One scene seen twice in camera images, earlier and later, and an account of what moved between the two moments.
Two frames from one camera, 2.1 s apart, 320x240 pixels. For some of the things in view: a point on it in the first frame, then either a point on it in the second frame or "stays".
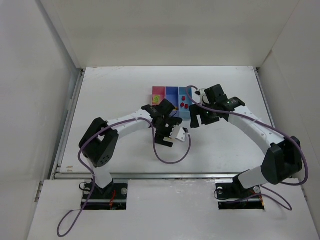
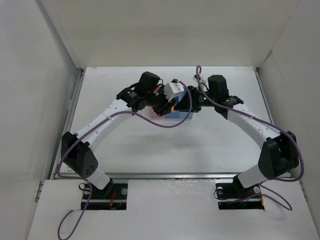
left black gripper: [163, 131] -> [161, 104]
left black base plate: [113, 197] stays
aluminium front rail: [152, 175] stays
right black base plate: [233, 195] stays
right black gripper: [204, 116] -> [188, 100]
